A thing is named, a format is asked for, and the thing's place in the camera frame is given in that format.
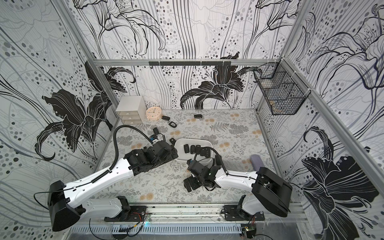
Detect white rectangular storage box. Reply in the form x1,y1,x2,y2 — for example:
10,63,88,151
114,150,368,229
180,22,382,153
175,138,214,165

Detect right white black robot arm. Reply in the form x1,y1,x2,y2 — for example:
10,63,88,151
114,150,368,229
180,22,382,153
184,147,293,221

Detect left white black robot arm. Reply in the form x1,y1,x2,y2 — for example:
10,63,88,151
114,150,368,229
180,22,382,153
46,126,178,232

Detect black key silver trim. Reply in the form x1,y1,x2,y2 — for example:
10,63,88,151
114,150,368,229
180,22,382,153
168,121,177,128

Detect peach round alarm clock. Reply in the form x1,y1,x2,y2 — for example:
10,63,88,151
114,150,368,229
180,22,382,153
146,107,163,122

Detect white mini drawer cabinet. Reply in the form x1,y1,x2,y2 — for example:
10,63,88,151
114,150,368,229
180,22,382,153
116,96,147,125

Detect grey oval pad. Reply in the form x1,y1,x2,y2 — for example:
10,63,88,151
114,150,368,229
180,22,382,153
250,155,265,171

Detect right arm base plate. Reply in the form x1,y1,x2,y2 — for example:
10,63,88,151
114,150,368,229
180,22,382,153
221,205,265,222

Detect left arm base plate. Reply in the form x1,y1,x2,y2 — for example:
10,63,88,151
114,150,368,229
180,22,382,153
104,206,147,223

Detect white slotted cable duct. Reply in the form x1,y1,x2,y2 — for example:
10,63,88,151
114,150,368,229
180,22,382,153
71,224,242,235

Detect black wire wall basket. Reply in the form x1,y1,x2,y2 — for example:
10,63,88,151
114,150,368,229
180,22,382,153
253,60,307,116

